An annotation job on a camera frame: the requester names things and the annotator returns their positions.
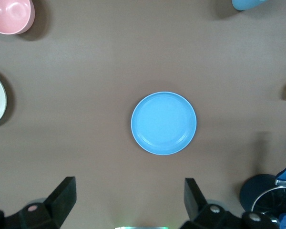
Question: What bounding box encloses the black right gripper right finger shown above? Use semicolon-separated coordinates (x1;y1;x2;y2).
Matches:
181;177;247;229

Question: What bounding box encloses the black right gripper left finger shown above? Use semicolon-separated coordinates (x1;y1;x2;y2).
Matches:
4;176;76;229

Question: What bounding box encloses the blue plate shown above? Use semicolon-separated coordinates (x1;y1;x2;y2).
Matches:
130;91;197;156

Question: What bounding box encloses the dark blue saucepan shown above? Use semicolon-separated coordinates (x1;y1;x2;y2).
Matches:
239;139;286;229

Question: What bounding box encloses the glass lid with blue knob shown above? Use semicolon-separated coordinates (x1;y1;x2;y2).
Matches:
251;186;286;229

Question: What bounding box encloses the brown table cover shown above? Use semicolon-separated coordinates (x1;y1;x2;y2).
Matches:
0;0;286;229

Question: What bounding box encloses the pink bowl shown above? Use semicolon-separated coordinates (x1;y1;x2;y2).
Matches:
0;0;36;35

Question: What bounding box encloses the blue cup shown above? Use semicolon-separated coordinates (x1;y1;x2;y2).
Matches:
231;0;269;11

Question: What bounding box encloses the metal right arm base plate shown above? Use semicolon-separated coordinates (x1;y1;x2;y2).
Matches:
114;225;169;229

